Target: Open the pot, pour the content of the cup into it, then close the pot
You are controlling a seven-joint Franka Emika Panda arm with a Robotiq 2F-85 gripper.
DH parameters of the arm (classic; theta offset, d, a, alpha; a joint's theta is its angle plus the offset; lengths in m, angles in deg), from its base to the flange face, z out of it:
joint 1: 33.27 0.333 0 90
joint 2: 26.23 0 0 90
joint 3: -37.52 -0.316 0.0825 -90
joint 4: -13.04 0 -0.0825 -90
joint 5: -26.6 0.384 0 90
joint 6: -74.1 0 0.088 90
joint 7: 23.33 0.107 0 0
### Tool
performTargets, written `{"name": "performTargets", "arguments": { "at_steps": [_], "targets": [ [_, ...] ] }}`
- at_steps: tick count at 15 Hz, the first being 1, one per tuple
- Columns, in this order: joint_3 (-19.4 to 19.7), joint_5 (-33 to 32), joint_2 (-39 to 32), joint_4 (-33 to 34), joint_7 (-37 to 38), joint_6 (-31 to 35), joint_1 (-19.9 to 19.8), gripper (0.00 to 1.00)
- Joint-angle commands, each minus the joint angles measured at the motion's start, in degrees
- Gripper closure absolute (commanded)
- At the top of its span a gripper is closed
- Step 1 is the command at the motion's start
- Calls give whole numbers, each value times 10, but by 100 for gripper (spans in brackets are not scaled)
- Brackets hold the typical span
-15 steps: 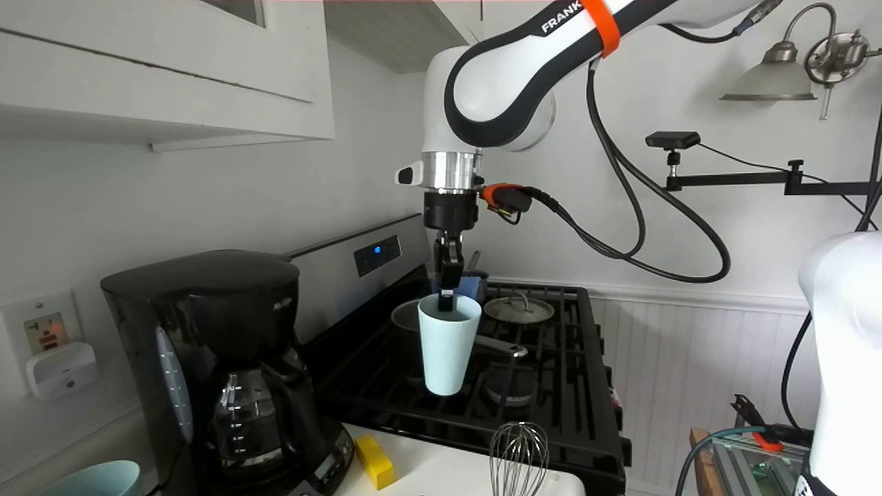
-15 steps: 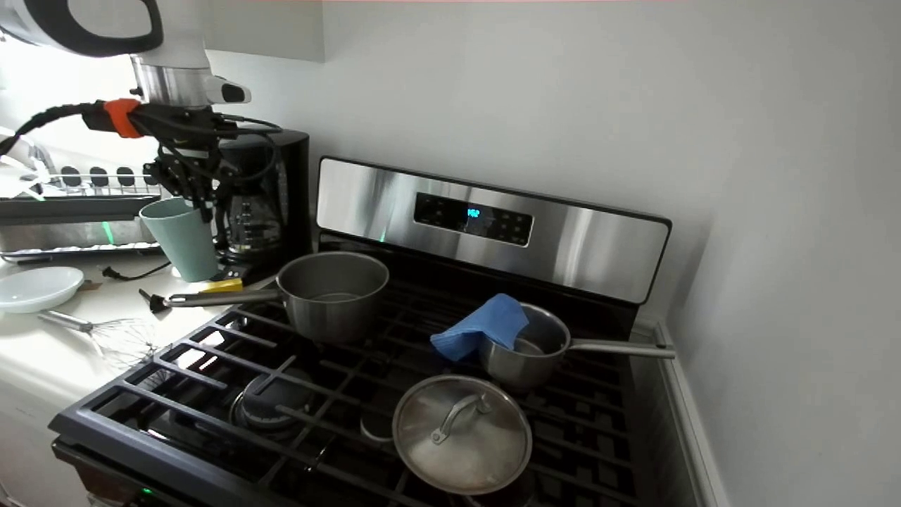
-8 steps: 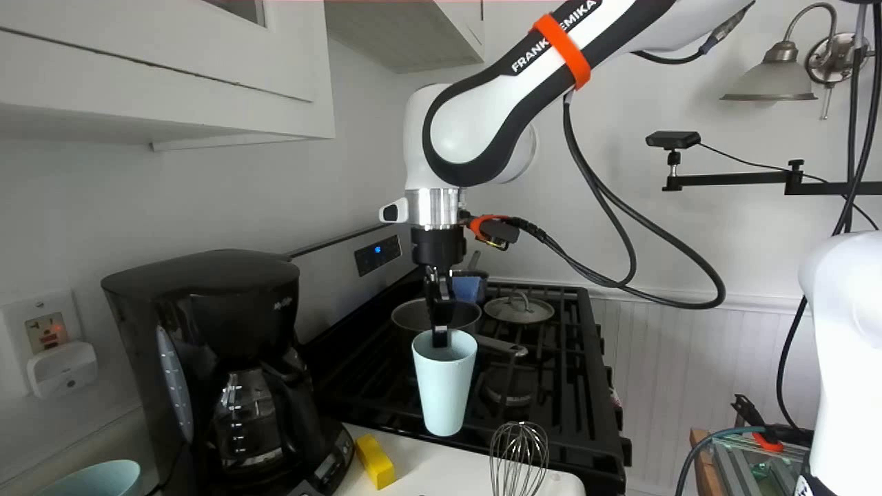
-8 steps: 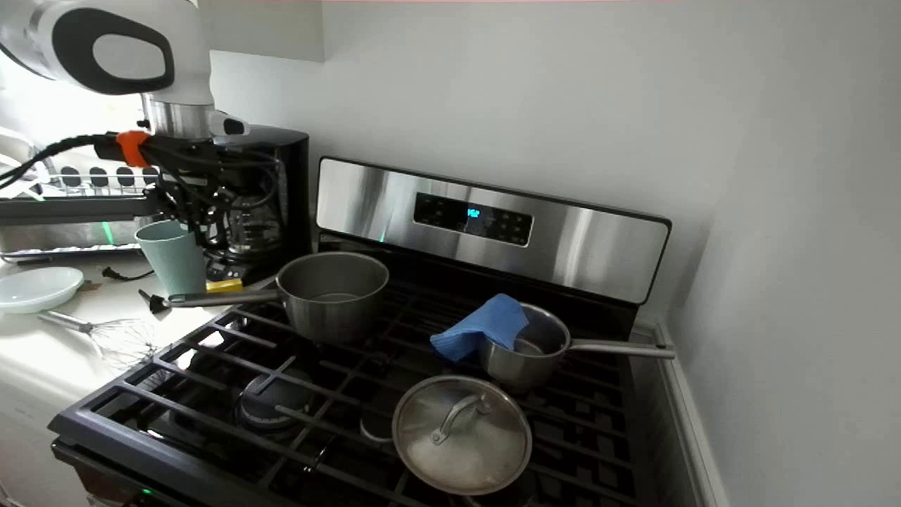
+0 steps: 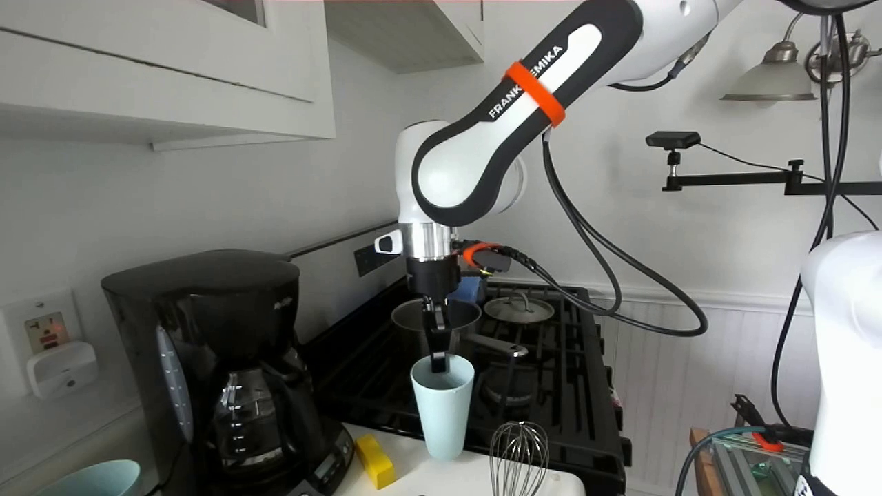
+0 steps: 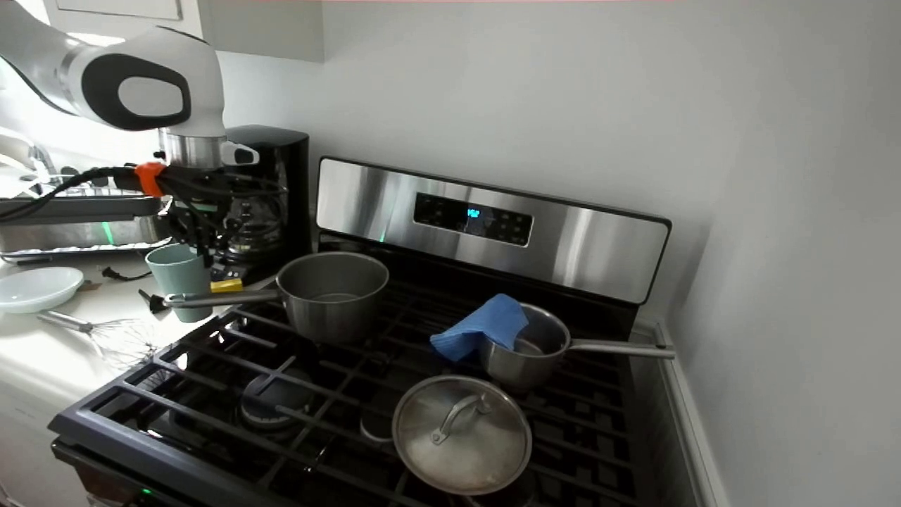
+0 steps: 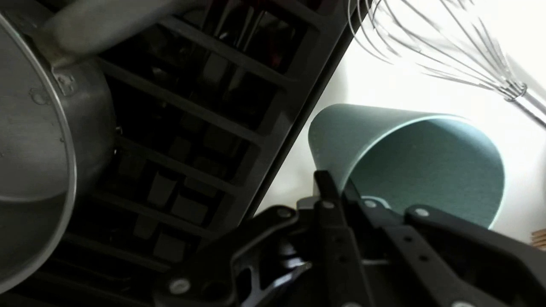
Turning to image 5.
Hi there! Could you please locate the light blue plastic cup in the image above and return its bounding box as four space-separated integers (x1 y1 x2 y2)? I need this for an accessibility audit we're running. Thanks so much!
410 353 476 462

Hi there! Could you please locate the steel pot lid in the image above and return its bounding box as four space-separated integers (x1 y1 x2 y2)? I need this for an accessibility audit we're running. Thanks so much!
484 291 556 325

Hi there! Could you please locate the stove burner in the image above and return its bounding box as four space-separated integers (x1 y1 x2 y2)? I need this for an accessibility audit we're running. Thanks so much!
478 362 546 409

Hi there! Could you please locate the black gas stove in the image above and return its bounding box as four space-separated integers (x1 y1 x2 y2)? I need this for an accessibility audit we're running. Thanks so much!
289 220 633 496

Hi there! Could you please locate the yellow sponge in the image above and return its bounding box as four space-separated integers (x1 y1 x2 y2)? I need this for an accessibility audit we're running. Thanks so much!
354 433 396 490

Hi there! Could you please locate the glass coffee carafe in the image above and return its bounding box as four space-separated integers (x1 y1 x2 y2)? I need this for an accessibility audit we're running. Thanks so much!
205 365 305 477

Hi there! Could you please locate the black coffee maker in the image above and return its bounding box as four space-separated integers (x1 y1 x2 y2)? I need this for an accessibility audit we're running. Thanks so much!
101 249 356 496

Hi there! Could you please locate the black clamp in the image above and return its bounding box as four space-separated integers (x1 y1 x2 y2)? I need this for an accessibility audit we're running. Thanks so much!
730 393 815 450

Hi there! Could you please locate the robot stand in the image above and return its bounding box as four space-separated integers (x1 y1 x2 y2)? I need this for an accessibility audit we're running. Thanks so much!
689 427 815 496

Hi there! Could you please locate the white plug-in device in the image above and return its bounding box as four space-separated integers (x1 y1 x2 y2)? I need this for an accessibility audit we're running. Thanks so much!
25 340 99 401

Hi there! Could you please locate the light blue bowl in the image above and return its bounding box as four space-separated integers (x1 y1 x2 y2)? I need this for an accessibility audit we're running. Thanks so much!
33 459 143 496

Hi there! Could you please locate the steel pot with handle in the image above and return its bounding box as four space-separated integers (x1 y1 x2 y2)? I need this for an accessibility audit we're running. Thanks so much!
391 298 529 361

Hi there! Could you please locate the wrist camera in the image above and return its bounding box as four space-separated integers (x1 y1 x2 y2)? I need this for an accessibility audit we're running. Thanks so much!
455 240 515 277

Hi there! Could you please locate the steel wire whisk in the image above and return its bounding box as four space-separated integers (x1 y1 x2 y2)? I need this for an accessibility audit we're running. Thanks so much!
489 421 551 496

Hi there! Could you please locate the white wall cabinet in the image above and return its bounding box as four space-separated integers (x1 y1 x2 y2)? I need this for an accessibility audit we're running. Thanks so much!
324 0 485 75
0 0 337 153

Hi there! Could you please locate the camera on mount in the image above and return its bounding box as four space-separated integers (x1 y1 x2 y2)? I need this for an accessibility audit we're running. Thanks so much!
645 130 882 198

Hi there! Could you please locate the teal cable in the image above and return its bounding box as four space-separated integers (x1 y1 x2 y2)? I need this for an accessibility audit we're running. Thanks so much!
675 425 770 496

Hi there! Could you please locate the wall socket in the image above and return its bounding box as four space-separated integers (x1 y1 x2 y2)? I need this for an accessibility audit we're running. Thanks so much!
0 288 85 364

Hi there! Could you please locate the wall lamp with glass shade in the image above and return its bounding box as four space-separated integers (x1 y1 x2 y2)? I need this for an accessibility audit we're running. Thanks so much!
719 12 882 105

